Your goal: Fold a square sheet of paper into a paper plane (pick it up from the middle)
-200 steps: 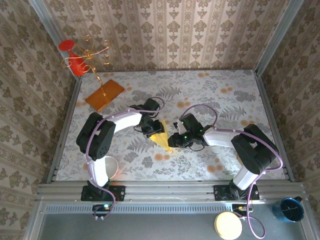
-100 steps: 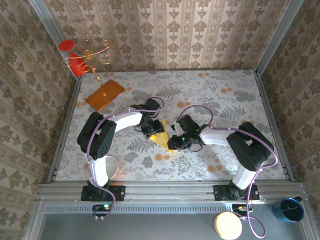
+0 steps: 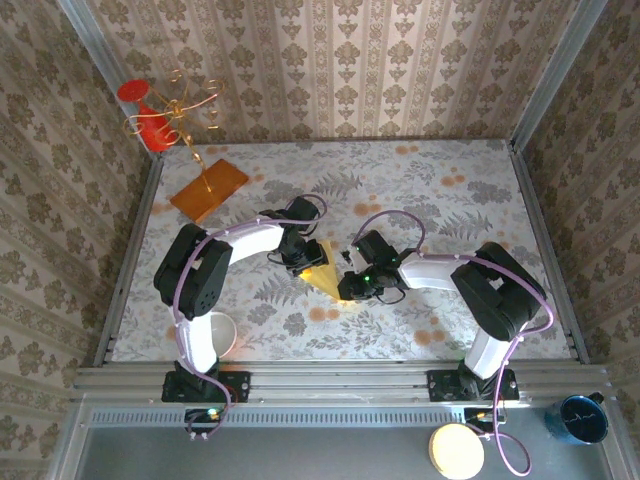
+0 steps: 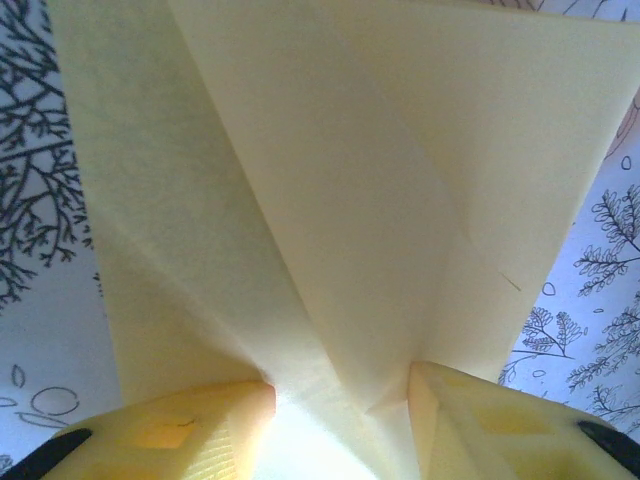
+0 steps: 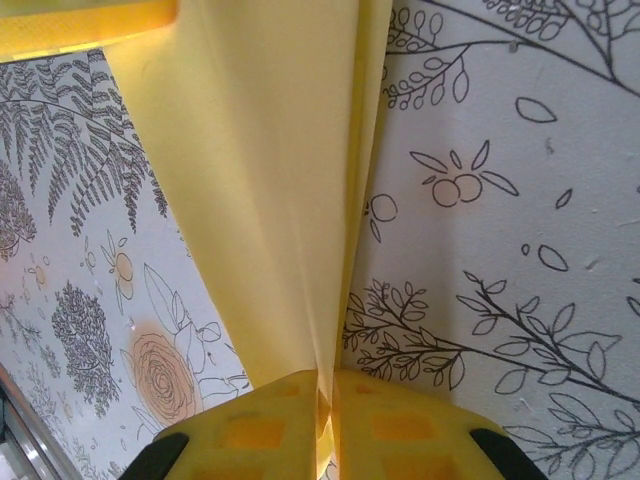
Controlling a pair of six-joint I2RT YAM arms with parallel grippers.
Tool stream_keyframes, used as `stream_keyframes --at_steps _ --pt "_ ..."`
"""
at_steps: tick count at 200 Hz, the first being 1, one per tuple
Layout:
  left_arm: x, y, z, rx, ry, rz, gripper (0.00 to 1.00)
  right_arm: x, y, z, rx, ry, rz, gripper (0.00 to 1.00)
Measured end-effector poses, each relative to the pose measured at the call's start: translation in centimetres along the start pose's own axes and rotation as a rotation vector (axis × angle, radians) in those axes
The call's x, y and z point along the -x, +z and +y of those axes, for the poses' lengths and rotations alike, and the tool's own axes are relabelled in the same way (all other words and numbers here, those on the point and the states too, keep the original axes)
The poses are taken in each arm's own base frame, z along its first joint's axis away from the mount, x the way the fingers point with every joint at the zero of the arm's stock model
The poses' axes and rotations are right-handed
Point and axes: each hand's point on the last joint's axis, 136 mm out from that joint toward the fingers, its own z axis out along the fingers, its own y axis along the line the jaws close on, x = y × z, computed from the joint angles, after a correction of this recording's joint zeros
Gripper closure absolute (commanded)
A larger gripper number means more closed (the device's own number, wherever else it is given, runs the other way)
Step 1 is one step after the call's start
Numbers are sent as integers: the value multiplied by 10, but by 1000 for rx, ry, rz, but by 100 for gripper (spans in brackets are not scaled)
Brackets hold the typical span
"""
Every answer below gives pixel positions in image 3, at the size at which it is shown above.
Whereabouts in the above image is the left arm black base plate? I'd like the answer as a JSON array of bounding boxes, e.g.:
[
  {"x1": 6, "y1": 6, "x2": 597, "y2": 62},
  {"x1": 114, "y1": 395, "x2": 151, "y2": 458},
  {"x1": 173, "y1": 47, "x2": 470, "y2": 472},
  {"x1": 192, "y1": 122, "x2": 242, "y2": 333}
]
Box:
[{"x1": 161, "y1": 370, "x2": 252, "y2": 404}]

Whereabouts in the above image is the aluminium corner post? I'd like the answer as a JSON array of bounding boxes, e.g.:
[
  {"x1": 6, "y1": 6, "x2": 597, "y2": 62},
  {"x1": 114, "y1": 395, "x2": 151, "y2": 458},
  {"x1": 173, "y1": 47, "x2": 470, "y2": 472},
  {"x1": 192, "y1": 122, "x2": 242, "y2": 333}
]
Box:
[
  {"x1": 55, "y1": 0, "x2": 164, "y2": 159},
  {"x1": 508, "y1": 0, "x2": 601, "y2": 151}
]

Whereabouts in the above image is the small black circuit board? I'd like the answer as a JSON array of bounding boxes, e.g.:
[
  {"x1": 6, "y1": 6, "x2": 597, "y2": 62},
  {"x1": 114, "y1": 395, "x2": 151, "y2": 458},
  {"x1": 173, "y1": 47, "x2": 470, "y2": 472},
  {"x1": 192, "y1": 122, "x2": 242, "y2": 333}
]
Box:
[
  {"x1": 463, "y1": 407, "x2": 507, "y2": 432},
  {"x1": 183, "y1": 407, "x2": 226, "y2": 442}
]

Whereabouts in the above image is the grey slotted cable duct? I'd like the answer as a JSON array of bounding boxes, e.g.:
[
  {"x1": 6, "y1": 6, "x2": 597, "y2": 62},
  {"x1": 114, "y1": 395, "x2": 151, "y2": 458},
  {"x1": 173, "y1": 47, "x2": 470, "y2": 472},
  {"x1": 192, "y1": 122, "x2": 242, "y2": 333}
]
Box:
[{"x1": 84, "y1": 405, "x2": 469, "y2": 429}]

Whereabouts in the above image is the long aluminium frame rail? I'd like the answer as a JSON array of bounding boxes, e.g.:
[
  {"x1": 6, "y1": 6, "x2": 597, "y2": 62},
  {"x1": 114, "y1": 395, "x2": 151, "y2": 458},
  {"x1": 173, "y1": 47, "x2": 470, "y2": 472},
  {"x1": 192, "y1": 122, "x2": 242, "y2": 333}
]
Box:
[{"x1": 73, "y1": 360, "x2": 610, "y2": 405}]

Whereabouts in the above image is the yellow cloth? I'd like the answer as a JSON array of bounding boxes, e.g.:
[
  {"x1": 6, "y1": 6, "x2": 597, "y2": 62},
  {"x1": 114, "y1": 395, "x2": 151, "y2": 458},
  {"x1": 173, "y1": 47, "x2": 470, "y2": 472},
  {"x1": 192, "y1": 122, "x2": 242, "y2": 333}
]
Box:
[{"x1": 304, "y1": 238, "x2": 359, "y2": 304}]

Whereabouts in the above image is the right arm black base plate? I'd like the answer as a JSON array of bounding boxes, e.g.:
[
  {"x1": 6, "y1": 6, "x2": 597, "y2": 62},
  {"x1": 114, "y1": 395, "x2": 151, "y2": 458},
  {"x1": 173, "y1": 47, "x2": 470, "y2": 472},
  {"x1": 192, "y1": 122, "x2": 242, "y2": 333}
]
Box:
[{"x1": 427, "y1": 368, "x2": 520, "y2": 401}]

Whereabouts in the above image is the floral table cloth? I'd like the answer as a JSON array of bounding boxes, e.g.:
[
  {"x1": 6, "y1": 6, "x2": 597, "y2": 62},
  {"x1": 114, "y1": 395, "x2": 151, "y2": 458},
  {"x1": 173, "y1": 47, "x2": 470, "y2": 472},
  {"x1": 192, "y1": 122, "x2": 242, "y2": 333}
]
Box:
[{"x1": 112, "y1": 139, "x2": 576, "y2": 361}]

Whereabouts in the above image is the pale yellow round disc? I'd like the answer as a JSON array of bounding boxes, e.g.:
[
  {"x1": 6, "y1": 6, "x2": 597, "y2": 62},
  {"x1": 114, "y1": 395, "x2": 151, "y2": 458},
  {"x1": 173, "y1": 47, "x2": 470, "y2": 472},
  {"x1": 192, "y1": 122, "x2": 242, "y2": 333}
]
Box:
[{"x1": 428, "y1": 422, "x2": 486, "y2": 480}]

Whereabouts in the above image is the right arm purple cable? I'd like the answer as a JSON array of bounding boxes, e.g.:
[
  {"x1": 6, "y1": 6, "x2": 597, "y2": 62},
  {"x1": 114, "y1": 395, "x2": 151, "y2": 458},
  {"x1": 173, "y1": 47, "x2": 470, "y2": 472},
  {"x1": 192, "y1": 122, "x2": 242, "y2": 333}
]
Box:
[{"x1": 349, "y1": 209, "x2": 555, "y2": 476}]

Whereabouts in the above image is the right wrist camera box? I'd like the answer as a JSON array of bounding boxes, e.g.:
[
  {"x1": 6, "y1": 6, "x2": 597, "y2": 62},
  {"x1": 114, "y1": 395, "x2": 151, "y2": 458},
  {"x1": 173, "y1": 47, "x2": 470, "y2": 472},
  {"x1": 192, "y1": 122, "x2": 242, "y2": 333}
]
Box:
[{"x1": 342, "y1": 247, "x2": 370, "y2": 271}]

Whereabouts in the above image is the white bowl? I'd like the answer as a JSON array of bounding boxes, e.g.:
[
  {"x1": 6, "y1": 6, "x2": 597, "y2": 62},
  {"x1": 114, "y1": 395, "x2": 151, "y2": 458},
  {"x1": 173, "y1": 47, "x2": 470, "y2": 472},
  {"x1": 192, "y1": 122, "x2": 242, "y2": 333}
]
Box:
[{"x1": 209, "y1": 311, "x2": 239, "y2": 359}]

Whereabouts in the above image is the gold wire stand wooden base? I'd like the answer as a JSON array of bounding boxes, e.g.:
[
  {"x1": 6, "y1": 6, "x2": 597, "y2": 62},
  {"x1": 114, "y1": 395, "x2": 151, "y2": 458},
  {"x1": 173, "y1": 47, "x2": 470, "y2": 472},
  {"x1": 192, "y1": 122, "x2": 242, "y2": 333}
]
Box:
[{"x1": 122, "y1": 68, "x2": 250, "y2": 225}]

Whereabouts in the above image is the aluminium table side rail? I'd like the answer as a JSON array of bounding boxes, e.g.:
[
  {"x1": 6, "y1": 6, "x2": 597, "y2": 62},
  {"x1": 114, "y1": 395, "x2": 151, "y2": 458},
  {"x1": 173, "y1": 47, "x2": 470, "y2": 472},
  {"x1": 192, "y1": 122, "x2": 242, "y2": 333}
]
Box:
[
  {"x1": 93, "y1": 153, "x2": 166, "y2": 369},
  {"x1": 508, "y1": 143, "x2": 592, "y2": 365}
]

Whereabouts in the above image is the red plastic wine glass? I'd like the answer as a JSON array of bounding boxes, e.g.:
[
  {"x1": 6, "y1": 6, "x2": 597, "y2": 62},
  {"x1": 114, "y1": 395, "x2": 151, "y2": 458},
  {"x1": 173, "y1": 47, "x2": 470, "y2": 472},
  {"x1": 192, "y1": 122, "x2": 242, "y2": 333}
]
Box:
[{"x1": 117, "y1": 79, "x2": 174, "y2": 154}]

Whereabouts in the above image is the dark blue mug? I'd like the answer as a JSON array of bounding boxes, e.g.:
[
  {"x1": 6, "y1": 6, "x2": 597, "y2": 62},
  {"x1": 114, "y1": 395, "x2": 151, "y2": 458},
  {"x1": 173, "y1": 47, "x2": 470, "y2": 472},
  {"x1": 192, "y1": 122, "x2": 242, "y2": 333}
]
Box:
[{"x1": 543, "y1": 392, "x2": 611, "y2": 446}]

